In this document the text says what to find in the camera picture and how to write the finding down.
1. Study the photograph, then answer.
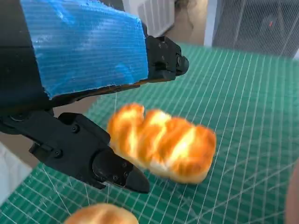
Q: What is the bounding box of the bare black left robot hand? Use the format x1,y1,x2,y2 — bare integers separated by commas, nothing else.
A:
0,0,189,194

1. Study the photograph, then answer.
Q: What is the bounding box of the long braided toy bread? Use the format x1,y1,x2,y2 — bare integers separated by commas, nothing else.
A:
107,102,217,185

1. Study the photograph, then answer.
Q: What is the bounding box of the round toy bread bun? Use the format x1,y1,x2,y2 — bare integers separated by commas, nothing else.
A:
63,203,140,224

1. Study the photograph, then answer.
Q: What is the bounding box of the white cabinet with louvered side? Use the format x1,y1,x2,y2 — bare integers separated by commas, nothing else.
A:
122,0,176,37

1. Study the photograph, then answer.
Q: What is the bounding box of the green cutting mat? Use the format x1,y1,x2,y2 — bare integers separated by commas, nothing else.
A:
0,42,299,224

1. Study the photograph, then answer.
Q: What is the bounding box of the white mesh-front cabinet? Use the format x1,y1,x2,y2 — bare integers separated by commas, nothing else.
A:
204,0,299,59

